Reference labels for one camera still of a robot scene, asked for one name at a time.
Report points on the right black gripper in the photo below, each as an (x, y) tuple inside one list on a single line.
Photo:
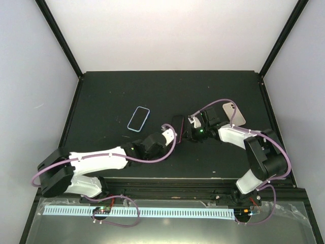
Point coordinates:
[(192, 135)]

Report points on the black phone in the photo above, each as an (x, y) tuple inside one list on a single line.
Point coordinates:
[(178, 124)]

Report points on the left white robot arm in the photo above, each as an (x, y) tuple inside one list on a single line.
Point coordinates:
[(76, 172)]

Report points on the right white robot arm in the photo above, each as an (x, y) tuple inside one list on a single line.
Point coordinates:
[(266, 157)]

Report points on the phone in blue case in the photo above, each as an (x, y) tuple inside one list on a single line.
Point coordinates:
[(138, 119)]

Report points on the black foam table mat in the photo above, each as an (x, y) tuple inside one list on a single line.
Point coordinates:
[(106, 101)]

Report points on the right circuit board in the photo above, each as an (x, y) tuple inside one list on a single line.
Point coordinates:
[(243, 212)]

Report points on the circuit board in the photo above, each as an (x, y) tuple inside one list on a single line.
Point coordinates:
[(243, 212), (102, 210)]

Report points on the left circuit board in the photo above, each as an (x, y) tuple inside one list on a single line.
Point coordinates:
[(102, 210)]

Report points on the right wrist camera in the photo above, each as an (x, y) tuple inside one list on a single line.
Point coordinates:
[(194, 121)]

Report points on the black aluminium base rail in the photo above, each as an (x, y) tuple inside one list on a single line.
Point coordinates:
[(223, 192)]

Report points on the white slotted cable duct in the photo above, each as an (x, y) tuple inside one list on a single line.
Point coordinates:
[(142, 212)]

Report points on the right black frame post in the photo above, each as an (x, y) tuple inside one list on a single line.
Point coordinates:
[(290, 23)]

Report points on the black frame post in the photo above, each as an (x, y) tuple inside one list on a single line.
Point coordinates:
[(45, 10), (290, 23)]

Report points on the left black frame post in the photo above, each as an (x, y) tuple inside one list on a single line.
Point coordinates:
[(45, 10)]

